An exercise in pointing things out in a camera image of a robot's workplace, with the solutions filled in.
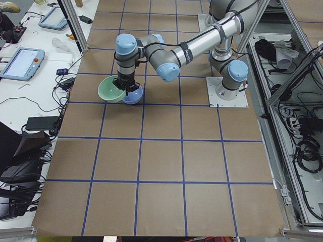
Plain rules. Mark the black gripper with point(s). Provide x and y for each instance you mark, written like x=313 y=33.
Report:
x=125 y=79

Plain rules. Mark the teach pendant tablet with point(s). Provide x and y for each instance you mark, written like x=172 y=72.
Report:
x=54 y=19
x=24 y=64

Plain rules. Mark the black power brick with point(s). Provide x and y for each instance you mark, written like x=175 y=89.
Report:
x=85 y=19

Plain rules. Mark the green ceramic bowl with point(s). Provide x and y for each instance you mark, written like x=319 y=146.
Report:
x=109 y=92

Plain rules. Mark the brass cylinder tool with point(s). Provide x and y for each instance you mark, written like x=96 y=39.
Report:
x=71 y=36

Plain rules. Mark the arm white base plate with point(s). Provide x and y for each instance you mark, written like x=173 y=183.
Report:
x=220 y=97
x=205 y=21

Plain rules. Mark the blue ceramic bowl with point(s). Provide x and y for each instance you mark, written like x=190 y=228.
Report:
x=133 y=97

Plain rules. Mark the small blue black device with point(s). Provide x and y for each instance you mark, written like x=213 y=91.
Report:
x=61 y=72

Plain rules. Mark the aluminium frame post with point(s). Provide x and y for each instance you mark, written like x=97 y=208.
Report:
x=73 y=22

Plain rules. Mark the black power adapter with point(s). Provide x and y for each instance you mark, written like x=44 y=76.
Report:
x=41 y=123

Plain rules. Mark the far teach pendant tablet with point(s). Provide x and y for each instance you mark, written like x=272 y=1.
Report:
x=54 y=19

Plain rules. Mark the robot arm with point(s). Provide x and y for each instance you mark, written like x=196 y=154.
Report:
x=228 y=19

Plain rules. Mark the near teach pendant tablet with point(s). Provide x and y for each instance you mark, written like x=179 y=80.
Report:
x=24 y=64

